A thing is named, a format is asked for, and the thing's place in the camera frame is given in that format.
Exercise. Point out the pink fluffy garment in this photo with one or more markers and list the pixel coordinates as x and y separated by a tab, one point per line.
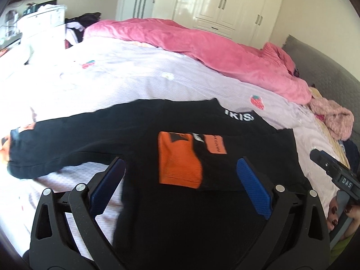
334	115

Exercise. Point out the white wardrobe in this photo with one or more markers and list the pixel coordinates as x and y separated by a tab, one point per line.
225	2

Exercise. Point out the grey quilted headboard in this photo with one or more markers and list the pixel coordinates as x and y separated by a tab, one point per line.
332	76

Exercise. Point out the pink fleece blanket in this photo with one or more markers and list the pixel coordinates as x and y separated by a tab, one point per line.
197	42

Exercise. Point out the dark blue cloth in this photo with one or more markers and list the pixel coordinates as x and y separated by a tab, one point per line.
350	152

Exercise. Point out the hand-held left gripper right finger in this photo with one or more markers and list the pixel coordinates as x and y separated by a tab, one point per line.
254	188

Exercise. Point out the dark patterned cloth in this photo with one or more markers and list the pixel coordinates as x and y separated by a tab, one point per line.
296	72

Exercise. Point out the black sweater with orange patch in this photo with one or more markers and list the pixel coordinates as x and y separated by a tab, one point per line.
168	118

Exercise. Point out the lilac strawberry print bed sheet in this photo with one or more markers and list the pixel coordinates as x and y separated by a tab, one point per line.
140	73

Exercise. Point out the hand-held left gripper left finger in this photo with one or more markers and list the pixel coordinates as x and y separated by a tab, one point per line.
108	185

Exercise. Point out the yellow striped cloth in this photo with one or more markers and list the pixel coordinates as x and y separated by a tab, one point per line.
336	149

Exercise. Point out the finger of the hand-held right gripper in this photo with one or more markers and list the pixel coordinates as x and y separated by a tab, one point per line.
319	159

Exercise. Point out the pile of dark clothes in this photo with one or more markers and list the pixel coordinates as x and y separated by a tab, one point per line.
87	18

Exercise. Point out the person's right hand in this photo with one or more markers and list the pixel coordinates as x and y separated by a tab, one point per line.
333	215

